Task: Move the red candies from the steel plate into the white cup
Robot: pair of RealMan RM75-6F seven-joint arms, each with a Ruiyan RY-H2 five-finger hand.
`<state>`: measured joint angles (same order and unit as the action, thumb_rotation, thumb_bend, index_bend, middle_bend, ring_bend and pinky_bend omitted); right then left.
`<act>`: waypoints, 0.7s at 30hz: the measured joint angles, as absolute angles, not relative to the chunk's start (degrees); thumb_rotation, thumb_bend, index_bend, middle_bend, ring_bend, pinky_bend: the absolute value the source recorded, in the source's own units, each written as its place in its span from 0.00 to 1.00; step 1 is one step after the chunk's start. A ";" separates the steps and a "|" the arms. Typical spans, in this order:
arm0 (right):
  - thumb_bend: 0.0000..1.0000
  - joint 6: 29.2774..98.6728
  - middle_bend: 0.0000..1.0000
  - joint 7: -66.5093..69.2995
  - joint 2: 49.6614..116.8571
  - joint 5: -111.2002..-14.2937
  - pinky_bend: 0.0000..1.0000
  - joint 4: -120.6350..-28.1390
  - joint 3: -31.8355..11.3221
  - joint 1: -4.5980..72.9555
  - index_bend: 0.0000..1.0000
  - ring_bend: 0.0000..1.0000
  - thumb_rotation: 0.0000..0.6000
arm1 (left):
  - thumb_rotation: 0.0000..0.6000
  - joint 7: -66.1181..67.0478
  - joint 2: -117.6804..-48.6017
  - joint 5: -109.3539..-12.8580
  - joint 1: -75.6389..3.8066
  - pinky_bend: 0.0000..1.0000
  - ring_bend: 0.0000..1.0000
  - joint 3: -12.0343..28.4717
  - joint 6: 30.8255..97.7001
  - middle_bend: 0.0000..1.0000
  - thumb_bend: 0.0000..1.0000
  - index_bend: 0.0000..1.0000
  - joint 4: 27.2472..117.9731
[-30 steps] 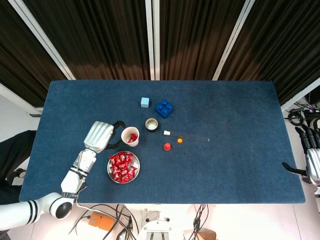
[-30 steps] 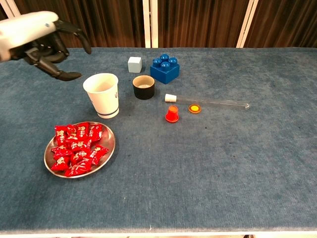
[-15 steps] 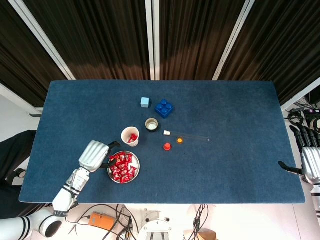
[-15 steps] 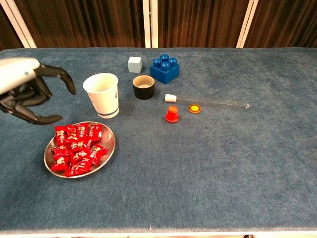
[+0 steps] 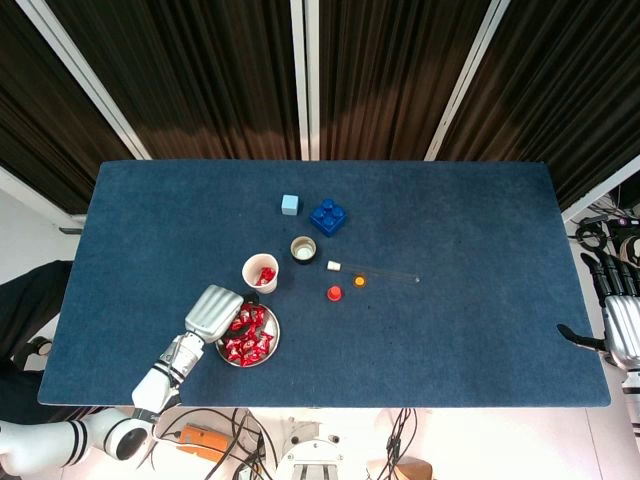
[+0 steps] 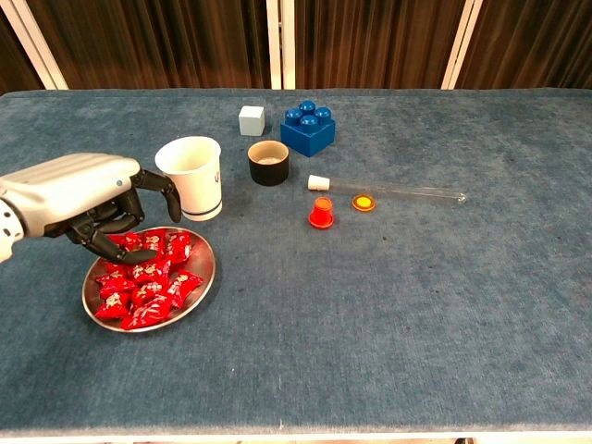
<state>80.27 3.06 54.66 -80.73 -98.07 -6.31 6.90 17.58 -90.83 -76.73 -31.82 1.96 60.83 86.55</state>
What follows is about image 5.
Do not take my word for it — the blue building block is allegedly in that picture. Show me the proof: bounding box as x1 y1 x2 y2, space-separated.
308 198 348 240

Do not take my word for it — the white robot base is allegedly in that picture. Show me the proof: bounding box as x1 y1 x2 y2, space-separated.
274 434 347 480

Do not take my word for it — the black cable coil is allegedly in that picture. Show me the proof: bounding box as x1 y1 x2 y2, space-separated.
574 215 604 251

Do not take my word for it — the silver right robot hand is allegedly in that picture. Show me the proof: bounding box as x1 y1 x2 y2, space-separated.
556 249 640 372

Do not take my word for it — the brown wooden object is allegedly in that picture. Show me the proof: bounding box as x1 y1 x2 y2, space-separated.
367 457 434 480

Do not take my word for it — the silver metal plate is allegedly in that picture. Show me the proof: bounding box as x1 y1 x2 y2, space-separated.
214 303 282 370

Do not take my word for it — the dark brown curtain panel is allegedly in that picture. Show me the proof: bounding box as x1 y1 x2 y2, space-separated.
439 0 640 211
0 0 136 216
317 0 494 161
44 0 303 161

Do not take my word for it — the blue felt table cover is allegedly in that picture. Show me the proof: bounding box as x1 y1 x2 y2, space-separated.
37 159 612 410

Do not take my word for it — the orange box device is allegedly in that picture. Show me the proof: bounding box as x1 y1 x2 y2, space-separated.
177 422 234 462

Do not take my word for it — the glass test tube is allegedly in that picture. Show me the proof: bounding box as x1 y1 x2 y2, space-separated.
339 263 421 285

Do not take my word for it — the white paper cup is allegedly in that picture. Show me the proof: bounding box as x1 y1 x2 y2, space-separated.
241 253 280 295

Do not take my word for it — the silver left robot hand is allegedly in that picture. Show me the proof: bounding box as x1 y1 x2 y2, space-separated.
183 284 262 346

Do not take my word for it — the black office chair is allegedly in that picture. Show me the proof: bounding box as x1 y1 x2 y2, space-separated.
0 259 76 396

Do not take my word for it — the black cylinder container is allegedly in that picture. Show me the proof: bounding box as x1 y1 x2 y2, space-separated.
289 236 320 265

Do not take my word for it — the white partition post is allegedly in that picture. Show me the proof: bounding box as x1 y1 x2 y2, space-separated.
289 0 321 161
423 0 512 162
14 0 153 161

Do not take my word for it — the white partition base rail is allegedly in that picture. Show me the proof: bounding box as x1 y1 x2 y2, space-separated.
559 153 640 224
0 164 89 226

